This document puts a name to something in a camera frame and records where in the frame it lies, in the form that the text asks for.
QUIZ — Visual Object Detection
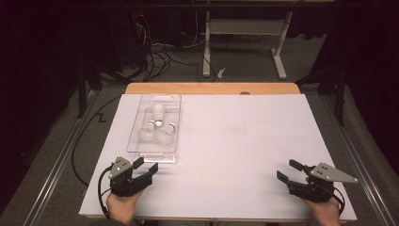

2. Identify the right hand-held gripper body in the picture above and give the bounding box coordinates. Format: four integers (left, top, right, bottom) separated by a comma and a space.
286, 161, 359, 203

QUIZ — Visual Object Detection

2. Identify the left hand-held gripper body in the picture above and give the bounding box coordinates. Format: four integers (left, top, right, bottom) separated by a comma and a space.
107, 155, 141, 198

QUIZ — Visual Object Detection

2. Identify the clear plastic tray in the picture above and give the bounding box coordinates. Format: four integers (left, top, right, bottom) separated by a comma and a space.
126, 93, 183, 165

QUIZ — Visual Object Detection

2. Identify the white feather shuttlecock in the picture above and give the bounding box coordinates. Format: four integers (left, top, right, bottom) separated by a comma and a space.
152, 103, 168, 128
155, 122, 177, 146
137, 120, 157, 142

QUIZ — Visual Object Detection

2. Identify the person's left hand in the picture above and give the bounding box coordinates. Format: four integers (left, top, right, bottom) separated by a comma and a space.
105, 188, 145, 225

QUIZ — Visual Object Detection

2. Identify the person's right hand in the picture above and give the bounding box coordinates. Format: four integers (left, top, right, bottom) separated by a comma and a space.
301, 195, 343, 226

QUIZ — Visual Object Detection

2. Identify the black metal stand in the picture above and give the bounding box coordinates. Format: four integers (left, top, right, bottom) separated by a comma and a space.
76, 62, 104, 120
295, 62, 347, 127

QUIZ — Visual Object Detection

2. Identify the dark equipment box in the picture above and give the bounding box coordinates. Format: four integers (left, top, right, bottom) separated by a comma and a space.
106, 12, 149, 70

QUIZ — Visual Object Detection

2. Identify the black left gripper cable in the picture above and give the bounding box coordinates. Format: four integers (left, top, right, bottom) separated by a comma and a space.
97, 166, 114, 219

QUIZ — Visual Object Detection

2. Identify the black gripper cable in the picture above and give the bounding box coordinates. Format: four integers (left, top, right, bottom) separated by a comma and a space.
328, 186, 346, 217
97, 166, 114, 219

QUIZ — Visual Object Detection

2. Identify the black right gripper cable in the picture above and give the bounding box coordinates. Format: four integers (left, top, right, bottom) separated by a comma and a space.
328, 186, 346, 217

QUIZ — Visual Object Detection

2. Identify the metal floor rail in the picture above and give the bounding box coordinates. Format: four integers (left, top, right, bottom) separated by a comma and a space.
22, 90, 102, 226
319, 93, 399, 226

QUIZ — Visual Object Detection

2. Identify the black floor cable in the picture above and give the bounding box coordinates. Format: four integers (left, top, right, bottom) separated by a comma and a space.
71, 94, 122, 187

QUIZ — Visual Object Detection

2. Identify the tangle of floor cables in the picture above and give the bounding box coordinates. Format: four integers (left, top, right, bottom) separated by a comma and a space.
135, 12, 217, 83

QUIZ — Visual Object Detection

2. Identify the white metal desk frame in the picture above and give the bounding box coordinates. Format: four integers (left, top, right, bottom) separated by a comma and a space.
201, 10, 295, 81

